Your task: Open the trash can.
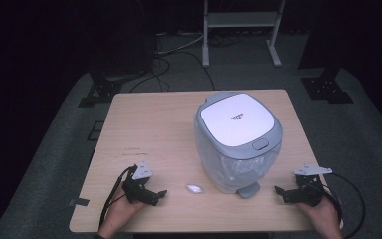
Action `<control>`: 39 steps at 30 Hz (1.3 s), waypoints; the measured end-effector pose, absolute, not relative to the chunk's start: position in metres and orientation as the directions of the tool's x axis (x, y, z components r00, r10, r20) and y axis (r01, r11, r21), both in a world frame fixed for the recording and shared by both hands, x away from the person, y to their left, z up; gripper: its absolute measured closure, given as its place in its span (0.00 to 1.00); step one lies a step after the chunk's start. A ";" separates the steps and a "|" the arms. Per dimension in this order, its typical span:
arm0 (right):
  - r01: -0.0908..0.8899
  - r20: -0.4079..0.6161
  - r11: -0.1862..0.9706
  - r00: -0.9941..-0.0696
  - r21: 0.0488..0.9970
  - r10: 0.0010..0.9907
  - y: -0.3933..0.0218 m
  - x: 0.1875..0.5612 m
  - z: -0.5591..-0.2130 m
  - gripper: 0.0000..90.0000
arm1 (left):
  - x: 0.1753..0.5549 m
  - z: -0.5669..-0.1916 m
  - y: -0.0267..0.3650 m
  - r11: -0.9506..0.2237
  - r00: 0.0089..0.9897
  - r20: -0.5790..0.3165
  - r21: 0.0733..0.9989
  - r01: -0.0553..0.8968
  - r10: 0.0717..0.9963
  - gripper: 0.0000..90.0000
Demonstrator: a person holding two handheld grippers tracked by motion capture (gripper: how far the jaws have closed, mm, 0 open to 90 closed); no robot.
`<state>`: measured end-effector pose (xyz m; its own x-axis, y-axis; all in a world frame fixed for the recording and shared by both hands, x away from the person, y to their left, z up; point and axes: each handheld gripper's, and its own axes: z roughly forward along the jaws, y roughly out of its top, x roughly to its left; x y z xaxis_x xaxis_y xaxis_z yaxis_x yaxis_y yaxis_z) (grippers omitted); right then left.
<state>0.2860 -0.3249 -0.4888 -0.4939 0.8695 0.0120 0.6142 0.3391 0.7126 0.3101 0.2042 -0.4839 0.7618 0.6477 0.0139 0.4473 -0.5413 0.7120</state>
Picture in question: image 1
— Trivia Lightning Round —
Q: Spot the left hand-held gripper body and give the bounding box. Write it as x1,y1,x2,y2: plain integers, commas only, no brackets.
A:
121,161,160,206

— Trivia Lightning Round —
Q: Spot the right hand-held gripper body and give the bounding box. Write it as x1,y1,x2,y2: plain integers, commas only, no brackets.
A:
292,162,333,208

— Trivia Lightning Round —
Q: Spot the white paper ball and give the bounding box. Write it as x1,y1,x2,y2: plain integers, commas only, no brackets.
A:
186,183,205,195

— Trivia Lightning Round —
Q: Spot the grey pedal bin white lid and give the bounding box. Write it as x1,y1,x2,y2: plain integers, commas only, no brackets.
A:
193,92,284,199

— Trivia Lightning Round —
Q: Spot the person's right hand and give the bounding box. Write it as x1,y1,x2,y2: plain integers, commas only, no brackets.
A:
296,194,342,231

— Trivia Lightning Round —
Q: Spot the person's left hand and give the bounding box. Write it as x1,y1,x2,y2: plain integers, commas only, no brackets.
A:
105,191,147,231

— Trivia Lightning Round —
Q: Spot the grey tape strip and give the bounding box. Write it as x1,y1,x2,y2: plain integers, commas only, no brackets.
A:
68,197,91,208

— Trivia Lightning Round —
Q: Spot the square floor socket cover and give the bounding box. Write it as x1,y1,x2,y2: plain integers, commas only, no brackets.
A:
86,120,104,142

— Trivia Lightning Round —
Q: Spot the black stand base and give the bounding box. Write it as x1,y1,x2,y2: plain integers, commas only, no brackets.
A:
300,65,354,105
77,70,124,109

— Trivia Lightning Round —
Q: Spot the white metal stand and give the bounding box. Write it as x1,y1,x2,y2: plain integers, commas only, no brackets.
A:
201,0,287,69

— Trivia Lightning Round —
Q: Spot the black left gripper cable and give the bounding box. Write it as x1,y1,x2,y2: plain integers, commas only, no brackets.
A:
97,164,137,229

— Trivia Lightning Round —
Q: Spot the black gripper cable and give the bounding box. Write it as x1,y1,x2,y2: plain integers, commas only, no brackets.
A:
97,164,137,229
321,172,367,239

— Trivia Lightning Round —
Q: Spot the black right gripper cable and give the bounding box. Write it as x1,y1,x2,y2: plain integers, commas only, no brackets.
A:
321,172,367,239

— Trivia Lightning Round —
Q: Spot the black floor cable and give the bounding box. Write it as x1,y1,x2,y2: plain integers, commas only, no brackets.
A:
128,49,217,94

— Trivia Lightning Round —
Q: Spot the white floor cable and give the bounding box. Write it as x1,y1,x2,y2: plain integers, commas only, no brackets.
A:
155,30,207,56

